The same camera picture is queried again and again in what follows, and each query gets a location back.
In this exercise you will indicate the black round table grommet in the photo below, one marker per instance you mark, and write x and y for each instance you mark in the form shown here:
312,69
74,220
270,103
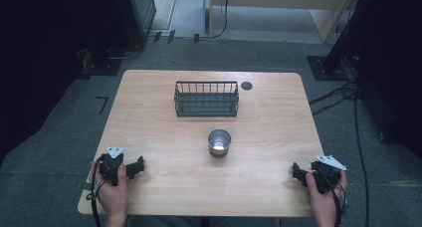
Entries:
247,86

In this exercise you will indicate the dark curtain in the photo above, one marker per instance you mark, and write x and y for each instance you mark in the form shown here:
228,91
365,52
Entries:
394,71
36,64

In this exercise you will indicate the person's right hand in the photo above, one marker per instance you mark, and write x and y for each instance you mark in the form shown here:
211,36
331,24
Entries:
323,200

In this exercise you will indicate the black stand with flat base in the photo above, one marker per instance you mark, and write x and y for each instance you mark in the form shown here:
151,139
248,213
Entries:
101,66

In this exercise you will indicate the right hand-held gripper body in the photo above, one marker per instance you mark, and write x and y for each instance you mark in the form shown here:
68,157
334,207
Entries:
326,177

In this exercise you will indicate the black stand with square base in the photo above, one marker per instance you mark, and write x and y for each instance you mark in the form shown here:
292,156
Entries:
328,67

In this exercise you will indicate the shiny metal cup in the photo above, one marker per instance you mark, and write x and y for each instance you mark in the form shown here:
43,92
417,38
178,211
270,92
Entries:
219,143

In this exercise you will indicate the light wooden panel furniture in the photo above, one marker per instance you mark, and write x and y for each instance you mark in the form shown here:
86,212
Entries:
282,1

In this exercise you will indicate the person's left hand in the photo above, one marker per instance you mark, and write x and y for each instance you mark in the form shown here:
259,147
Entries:
112,197

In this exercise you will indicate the dark cabinet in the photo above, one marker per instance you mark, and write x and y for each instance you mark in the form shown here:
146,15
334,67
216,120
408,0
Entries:
139,14

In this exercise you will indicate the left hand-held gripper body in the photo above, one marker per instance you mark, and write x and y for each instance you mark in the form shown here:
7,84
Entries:
109,164

